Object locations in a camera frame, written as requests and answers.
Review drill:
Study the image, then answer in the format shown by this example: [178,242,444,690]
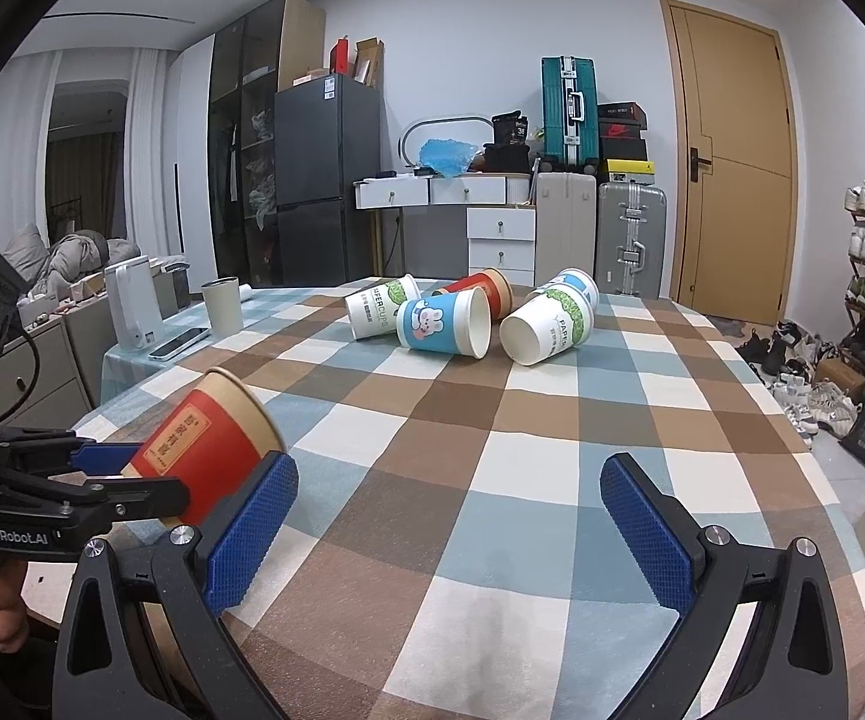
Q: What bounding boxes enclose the red kraft paper cup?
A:
[123,367,286,527]

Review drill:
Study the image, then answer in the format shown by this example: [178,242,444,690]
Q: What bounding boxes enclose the white green paper cup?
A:
[345,273,421,340]

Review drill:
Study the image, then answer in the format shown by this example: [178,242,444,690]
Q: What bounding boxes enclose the blue rabbit paper cup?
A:
[396,286,492,359]

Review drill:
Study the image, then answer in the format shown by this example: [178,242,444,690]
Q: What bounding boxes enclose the white green tree cup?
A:
[499,283,593,366]

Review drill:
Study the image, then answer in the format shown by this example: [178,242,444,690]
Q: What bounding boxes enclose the red kraft cup far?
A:
[434,268,514,322]

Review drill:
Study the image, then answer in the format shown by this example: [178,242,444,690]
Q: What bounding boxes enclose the blue white cup far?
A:
[546,268,600,312]

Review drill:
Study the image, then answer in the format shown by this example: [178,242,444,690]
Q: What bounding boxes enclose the grey bedding pile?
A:
[2,224,141,299]

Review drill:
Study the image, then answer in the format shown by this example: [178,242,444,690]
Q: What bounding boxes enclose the grey drawer cabinet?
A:
[0,298,116,427]

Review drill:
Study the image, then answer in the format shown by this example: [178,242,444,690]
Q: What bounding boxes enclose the teal plaid cloth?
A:
[98,288,313,405]

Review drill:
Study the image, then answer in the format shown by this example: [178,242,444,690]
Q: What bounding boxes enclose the white device box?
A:
[105,255,164,351]

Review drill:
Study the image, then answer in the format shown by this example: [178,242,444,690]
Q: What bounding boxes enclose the smartphone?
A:
[149,327,209,361]

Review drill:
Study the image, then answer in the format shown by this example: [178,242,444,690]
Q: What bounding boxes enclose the beige tumbler mug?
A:
[201,277,243,338]

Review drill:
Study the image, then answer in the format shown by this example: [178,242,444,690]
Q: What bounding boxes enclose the checkered tablecloth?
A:
[77,288,865,718]

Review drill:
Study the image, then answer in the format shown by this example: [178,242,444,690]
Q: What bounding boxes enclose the black refrigerator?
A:
[274,73,380,286]

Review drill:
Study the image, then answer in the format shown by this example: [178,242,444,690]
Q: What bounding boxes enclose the dark glass cabinet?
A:
[208,0,325,288]

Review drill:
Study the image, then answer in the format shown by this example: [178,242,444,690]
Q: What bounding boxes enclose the silver suitcase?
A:
[593,182,667,299]

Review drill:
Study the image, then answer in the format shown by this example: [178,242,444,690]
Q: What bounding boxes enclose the blue plastic bag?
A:
[419,138,480,177]

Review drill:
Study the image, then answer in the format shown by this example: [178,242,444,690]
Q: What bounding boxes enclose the white drawer desk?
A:
[354,172,538,286]

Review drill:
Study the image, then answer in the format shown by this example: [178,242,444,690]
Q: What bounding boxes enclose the wooden door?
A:
[660,0,798,325]

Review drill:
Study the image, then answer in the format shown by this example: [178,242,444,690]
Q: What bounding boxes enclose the beige suitcase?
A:
[535,172,598,284]

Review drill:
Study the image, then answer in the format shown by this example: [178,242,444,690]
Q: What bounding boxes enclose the black bag on desk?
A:
[484,110,531,174]

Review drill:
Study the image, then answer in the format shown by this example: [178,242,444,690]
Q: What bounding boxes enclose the stacked shoe boxes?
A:
[597,103,656,185]

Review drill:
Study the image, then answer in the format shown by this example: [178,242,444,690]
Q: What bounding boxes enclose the teal suitcase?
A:
[541,55,600,174]

